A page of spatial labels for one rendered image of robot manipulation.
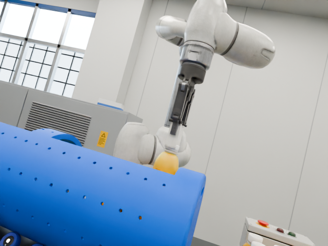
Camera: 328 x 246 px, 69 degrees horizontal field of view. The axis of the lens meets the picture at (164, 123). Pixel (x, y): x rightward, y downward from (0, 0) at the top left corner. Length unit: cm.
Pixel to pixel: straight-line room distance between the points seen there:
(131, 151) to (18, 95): 185
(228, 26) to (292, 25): 321
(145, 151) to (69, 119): 137
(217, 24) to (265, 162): 283
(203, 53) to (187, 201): 38
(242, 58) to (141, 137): 63
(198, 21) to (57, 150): 49
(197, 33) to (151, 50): 304
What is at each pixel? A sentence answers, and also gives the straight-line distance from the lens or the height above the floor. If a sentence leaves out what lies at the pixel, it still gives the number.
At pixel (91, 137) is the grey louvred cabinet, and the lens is 230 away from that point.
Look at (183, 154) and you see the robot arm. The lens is 123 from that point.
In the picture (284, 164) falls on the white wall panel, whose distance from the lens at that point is 346.
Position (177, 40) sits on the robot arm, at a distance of 125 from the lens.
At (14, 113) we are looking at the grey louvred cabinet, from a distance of 279.
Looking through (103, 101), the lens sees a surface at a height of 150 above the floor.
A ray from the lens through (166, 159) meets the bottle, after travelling 64.
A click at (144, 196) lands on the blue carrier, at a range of 51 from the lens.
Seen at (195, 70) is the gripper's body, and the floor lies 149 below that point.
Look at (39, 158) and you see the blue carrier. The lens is 63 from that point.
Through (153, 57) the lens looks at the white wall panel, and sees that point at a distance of 366.
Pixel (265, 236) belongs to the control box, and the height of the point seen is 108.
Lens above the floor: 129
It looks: 4 degrees up
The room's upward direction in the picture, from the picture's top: 15 degrees clockwise
